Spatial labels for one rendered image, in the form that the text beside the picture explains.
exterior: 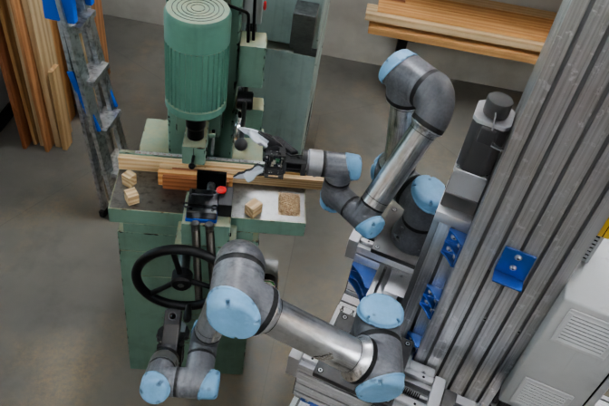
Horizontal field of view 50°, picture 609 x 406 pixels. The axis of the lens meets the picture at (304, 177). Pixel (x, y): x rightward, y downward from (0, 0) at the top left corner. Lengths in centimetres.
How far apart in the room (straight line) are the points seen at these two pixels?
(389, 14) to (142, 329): 223
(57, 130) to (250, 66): 174
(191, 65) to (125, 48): 266
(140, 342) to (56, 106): 139
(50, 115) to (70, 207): 50
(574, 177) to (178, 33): 100
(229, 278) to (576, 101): 78
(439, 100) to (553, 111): 43
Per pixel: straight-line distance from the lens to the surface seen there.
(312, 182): 213
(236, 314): 140
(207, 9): 178
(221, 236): 195
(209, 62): 178
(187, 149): 201
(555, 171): 147
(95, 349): 284
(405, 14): 384
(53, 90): 343
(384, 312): 168
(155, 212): 204
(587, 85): 135
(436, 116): 174
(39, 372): 282
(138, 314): 245
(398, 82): 179
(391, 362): 162
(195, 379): 175
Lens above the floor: 237
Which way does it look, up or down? 42 degrees down
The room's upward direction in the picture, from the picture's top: 10 degrees clockwise
